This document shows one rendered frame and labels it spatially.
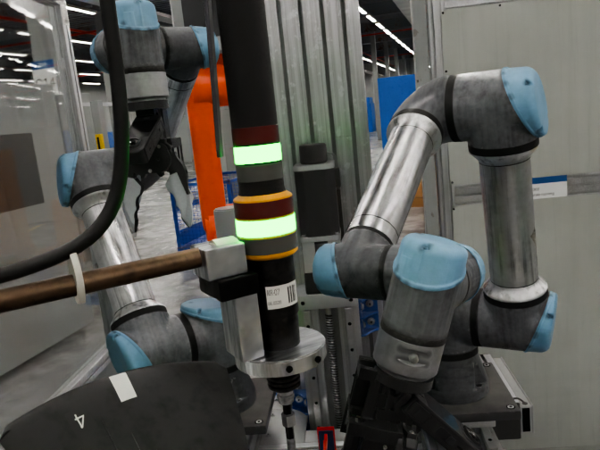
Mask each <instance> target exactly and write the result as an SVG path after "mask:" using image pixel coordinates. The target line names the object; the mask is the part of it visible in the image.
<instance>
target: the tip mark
mask: <svg viewBox="0 0 600 450"><path fill-rule="evenodd" d="M109 379H110V380H111V382H112V384H113V386H114V388H115V390H116V392H117V394H118V396H119V398H120V400H121V401H122V402H123V401H126V400H128V399H130V398H133V397H136V396H137V395H136V393H135V390H134V388H133V387H132V385H131V383H130V381H129V378H128V376H127V374H126V372H123V373H121V374H117V375H114V376H111V377H109Z"/></svg>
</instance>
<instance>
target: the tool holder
mask: <svg viewBox="0 0 600 450"><path fill-rule="evenodd" d="M209 242H210V241H207V242H203V243H198V244H193V245H191V246H190V249H191V248H196V247H199V248H198V249H199V252H200V254H201V257H202V266H201V267H200V268H196V269H193V271H194V274H195V275H196V276H198V278H199V284H200V290H201V291H202V292H204V293H205V294H207V295H208V296H211V297H213V298H214V299H216V300H218V301H220V302H221V315H222V321H223V328H224V335H225V342H226V348H227V351H228V352H229V353H230V354H232V355H234V356H235V361H236V366H237V368H238V369H239V370H240V371H242V372H244V373H245V374H248V375H251V376H255V377H261V378H278V377H286V376H291V375H295V374H298V373H302V372H305V371H308V370H310V369H312V368H314V367H316V366H317V365H318V364H320V363H321V362H322V361H323V360H324V359H325V357H326V354H327V350H326V341H325V337H324V336H323V335H322V334H321V333H320V332H319V331H317V330H314V329H309V328H304V327H299V332H300V340H301V341H300V343H299V345H297V346H295V347H293V348H291V349H288V350H284V351H277V352H271V351H265V350H264V349H263V334H262V327H261V320H260V313H259V304H258V297H257V293H259V292H260V287H259V279H258V274H257V272H254V271H250V270H248V269H247V263H246V249H245V244H244V242H240V241H236V242H232V243H228V244H223V245H219V246H216V245H214V246H211V245H208V244H210V243H209Z"/></svg>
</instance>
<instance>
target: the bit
mask: <svg viewBox="0 0 600 450"><path fill-rule="evenodd" d="M282 406H283V412H282V413H281V419H282V426H283V427H285V429H286V437H287V450H296V441H295V433H294V426H295V425H296V417H295V412H294V411H292V410H291V404H289V405H282Z"/></svg>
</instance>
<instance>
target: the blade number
mask: <svg viewBox="0 0 600 450"><path fill-rule="evenodd" d="M64 416H65V418H66V419H67V421H68V422H69V423H70V425H71V428H72V429H73V431H74V433H75V434H76V436H77V438H78V437H80V436H82V435H84V434H86V433H88V432H89V431H91V430H93V429H96V428H98V427H97V425H96V423H95V421H94V419H93V417H92V415H91V414H90V412H89V410H88V408H87V406H86V405H85V404H84V405H82V406H81V407H79V408H77V409H75V410H73V411H71V412H68V413H66V414H64Z"/></svg>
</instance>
